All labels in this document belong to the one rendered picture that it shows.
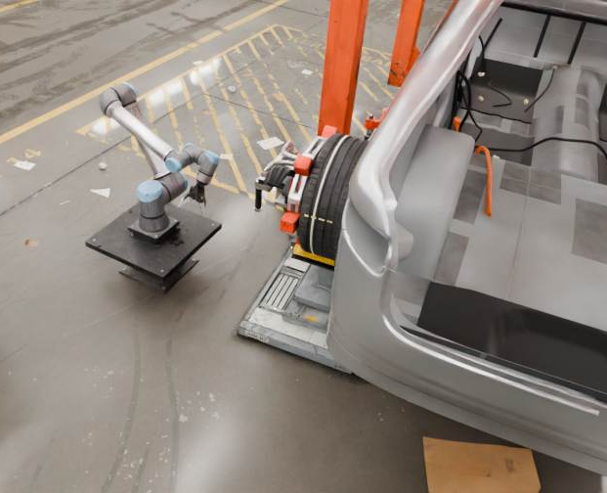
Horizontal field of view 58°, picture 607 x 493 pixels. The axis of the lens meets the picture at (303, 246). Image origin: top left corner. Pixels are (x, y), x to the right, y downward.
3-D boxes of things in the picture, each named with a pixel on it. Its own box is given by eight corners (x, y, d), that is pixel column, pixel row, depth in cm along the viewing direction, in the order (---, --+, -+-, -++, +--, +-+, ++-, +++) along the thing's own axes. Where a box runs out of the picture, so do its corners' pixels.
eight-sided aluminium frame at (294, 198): (294, 258, 297) (302, 173, 262) (283, 254, 299) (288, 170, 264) (327, 204, 337) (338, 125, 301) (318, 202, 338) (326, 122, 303)
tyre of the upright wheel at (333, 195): (387, 140, 314) (359, 247, 334) (348, 130, 320) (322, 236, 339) (364, 147, 253) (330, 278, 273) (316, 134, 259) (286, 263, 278)
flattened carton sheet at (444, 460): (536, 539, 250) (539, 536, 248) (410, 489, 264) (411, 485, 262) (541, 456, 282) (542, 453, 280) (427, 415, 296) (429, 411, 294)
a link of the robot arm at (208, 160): (210, 150, 318) (224, 157, 315) (202, 169, 322) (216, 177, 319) (201, 149, 309) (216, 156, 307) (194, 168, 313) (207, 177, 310)
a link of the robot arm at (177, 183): (160, 204, 347) (99, 92, 321) (179, 193, 358) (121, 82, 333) (175, 201, 337) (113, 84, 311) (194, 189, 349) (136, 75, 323)
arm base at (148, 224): (132, 227, 340) (129, 213, 333) (151, 211, 353) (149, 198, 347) (157, 236, 334) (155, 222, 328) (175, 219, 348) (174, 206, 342)
